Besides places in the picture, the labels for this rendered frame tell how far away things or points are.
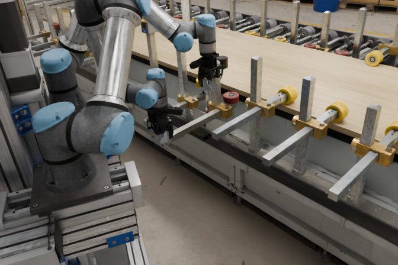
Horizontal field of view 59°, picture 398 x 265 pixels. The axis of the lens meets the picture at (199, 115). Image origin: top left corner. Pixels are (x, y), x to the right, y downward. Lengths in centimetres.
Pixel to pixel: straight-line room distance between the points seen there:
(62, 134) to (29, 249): 33
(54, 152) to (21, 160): 25
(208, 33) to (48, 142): 79
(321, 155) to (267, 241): 72
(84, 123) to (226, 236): 150
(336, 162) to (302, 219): 51
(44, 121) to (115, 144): 19
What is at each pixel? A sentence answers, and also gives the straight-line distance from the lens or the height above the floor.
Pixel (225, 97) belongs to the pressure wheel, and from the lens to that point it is 177.
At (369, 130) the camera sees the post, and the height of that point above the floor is 103.
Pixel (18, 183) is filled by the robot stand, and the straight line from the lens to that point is 131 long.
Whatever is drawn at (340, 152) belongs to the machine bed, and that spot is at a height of 74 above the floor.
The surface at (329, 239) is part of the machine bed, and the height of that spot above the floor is 17.
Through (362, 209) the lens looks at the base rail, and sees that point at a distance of 151.
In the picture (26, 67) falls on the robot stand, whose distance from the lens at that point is 121.
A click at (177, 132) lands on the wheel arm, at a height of 86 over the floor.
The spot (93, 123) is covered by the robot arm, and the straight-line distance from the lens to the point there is 94.
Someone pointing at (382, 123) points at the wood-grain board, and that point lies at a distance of 167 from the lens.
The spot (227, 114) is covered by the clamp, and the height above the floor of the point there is 85.
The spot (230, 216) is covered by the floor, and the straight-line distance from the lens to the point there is 238.
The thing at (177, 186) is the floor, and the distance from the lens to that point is 262.
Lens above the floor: 170
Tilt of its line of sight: 29 degrees down
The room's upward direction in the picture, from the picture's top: 4 degrees counter-clockwise
